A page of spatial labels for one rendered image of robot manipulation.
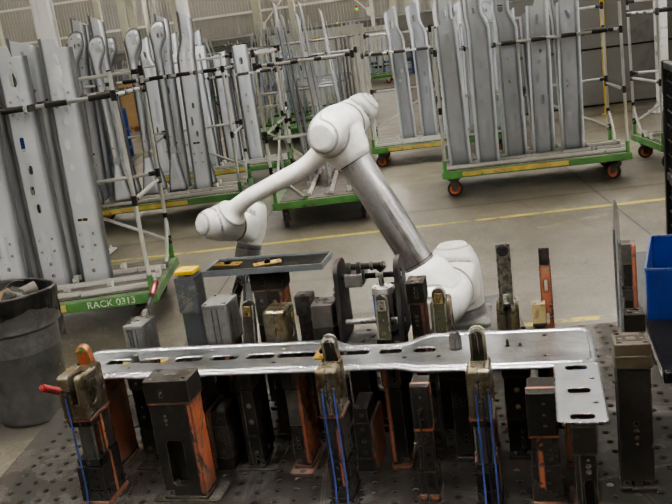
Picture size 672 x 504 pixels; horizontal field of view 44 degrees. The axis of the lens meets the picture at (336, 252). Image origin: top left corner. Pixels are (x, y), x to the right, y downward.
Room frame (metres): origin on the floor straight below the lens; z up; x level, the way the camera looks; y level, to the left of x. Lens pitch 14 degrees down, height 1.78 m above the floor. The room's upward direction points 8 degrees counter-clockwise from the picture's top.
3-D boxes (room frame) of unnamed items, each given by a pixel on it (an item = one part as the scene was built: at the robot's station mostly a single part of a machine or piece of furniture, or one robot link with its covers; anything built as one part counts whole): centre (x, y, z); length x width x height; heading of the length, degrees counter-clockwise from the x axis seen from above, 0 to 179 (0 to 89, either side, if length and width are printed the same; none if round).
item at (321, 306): (2.23, 0.05, 0.89); 0.13 x 0.11 x 0.38; 166
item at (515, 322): (2.07, -0.43, 0.88); 0.07 x 0.06 x 0.35; 166
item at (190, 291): (2.47, 0.46, 0.92); 0.08 x 0.08 x 0.44; 76
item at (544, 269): (2.04, -0.52, 0.95); 0.03 x 0.01 x 0.50; 76
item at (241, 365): (2.03, 0.09, 1.00); 1.38 x 0.22 x 0.02; 76
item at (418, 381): (1.79, -0.15, 0.84); 0.11 x 0.08 x 0.29; 166
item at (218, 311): (2.27, 0.34, 0.90); 0.13 x 0.10 x 0.41; 166
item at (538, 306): (2.01, -0.49, 0.88); 0.04 x 0.04 x 0.36; 76
